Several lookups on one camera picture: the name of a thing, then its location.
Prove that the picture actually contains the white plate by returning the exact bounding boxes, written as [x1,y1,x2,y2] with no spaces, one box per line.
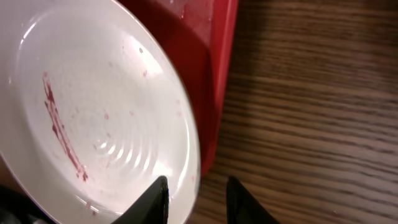
[1,0,200,223]

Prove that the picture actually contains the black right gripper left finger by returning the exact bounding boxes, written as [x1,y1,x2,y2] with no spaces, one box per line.
[112,176,169,224]

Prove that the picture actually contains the red plastic tray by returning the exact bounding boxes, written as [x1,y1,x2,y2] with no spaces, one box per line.
[120,0,239,175]

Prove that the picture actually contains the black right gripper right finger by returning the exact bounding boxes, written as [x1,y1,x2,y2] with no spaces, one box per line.
[226,177,279,224]

